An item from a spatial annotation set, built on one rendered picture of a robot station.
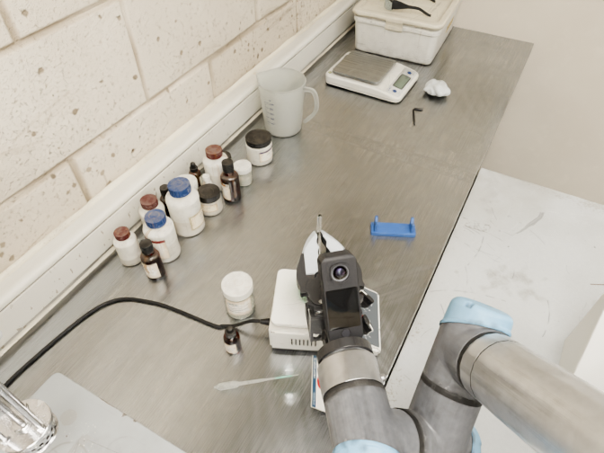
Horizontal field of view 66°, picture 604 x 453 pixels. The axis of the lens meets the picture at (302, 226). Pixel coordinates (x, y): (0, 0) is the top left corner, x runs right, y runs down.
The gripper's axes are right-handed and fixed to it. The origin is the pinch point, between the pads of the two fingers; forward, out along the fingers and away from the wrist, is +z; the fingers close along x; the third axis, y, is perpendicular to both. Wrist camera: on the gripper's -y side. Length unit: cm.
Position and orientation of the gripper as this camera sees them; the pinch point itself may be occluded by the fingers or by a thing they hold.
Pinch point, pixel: (319, 235)
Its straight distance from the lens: 71.0
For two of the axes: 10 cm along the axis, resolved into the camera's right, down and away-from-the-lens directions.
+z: -1.5, -7.1, 6.9
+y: 0.0, 7.0, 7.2
